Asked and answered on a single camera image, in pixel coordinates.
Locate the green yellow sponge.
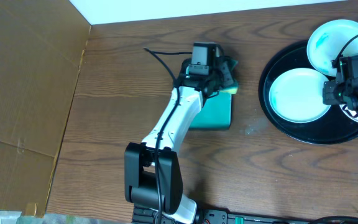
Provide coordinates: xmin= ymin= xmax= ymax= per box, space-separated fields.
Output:
xmin=219 ymin=56 xmax=238 ymax=95

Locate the light green plate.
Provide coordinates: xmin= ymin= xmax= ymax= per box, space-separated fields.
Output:
xmin=268 ymin=68 xmax=330 ymax=123
xmin=306 ymin=19 xmax=358 ymax=77

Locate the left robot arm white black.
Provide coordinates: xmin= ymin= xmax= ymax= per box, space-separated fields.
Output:
xmin=124 ymin=56 xmax=238 ymax=223

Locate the round black serving tray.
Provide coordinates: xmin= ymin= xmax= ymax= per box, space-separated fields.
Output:
xmin=258 ymin=40 xmax=358 ymax=144

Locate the brown cardboard panel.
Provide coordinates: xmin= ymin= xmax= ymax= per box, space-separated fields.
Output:
xmin=0 ymin=0 xmax=91 ymax=217

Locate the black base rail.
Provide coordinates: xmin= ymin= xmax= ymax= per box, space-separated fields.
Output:
xmin=131 ymin=203 xmax=358 ymax=224

